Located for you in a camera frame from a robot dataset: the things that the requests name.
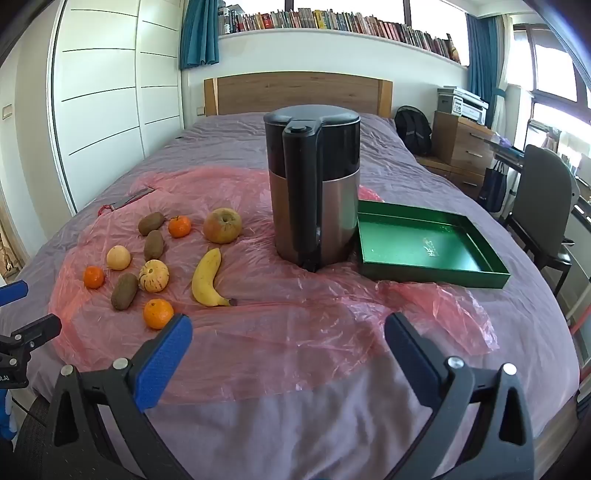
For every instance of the black backpack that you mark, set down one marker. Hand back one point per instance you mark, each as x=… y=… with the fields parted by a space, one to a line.
x=413 y=131

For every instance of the dark blue bag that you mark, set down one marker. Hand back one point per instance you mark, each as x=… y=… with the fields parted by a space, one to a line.
x=493 y=184

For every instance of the wall switch plate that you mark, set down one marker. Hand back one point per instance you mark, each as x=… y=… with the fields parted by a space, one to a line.
x=7 y=111

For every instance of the grey office chair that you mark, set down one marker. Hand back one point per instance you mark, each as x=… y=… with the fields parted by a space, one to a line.
x=545 y=194

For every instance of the brown kiwi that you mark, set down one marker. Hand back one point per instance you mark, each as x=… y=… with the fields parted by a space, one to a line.
x=151 y=223
x=153 y=244
x=124 y=291

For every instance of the striped pepino melon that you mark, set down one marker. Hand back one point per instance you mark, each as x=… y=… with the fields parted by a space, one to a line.
x=153 y=276

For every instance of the white wardrobe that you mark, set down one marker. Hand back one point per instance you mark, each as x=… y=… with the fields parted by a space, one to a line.
x=106 y=92

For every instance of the teal curtain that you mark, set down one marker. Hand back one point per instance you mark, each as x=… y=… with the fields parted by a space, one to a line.
x=198 y=32
x=480 y=55

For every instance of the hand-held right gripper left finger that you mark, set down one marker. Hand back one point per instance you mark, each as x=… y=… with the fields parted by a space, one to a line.
x=161 y=364

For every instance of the large yellow grapefruit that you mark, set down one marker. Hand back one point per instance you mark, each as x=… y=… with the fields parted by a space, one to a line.
x=118 y=257

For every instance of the white printer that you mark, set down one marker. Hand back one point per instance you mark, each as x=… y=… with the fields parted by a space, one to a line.
x=464 y=106

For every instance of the black and steel kettle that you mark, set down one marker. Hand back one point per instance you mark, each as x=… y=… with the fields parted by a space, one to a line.
x=314 y=184

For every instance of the orange mandarin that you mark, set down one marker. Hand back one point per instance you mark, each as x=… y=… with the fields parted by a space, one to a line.
x=158 y=314
x=93 y=277
x=179 y=226

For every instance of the wooden headboard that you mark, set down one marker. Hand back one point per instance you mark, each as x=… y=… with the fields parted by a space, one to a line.
x=300 y=92

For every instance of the grey desk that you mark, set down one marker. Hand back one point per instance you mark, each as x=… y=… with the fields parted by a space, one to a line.
x=510 y=154

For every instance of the yellow banana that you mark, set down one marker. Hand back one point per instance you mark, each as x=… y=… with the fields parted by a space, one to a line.
x=207 y=281

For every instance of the red yellow apple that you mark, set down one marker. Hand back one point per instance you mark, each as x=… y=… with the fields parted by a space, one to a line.
x=222 y=225

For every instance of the pink plastic sheet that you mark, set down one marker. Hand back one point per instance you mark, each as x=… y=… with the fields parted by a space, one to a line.
x=286 y=332

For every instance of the wooden dresser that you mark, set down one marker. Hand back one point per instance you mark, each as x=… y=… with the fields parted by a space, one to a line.
x=461 y=147

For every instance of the person's left hand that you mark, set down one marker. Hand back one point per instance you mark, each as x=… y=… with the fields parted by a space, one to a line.
x=6 y=415

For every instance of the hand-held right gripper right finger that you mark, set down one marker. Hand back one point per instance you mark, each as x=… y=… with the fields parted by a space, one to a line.
x=406 y=346

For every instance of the green tray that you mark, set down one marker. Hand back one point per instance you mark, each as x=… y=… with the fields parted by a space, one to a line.
x=415 y=244

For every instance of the row of books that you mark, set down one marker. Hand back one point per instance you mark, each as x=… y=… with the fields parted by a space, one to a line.
x=346 y=23

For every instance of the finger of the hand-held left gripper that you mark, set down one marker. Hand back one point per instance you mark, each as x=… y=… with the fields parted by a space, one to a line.
x=39 y=327
x=14 y=291

